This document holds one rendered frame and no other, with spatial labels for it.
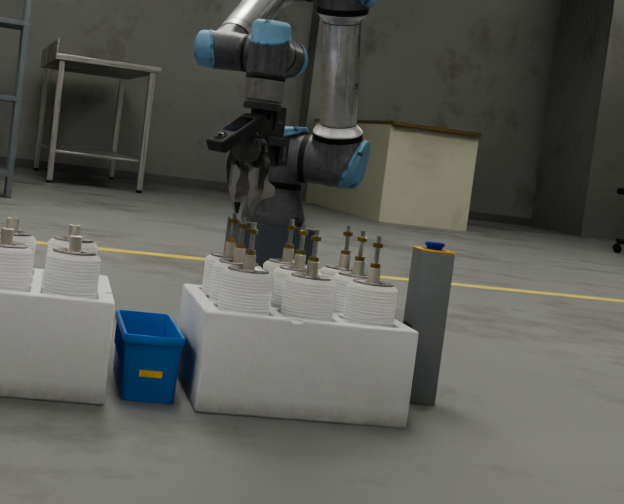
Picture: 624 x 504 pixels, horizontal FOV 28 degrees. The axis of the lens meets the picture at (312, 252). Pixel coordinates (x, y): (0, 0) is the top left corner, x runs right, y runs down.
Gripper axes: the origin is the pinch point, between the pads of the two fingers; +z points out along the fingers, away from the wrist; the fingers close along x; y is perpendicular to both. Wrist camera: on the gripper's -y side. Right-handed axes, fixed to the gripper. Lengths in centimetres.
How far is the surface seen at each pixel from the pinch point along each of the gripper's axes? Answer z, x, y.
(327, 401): 32.0, -24.9, 1.9
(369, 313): 15.8, -26.4, 8.9
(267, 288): 13.3, -13.8, -5.5
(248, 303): 16.1, -12.9, -9.0
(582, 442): 36, -55, 42
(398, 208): 24, 427, 632
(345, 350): 22.5, -26.2, 3.5
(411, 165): -11, 424, 637
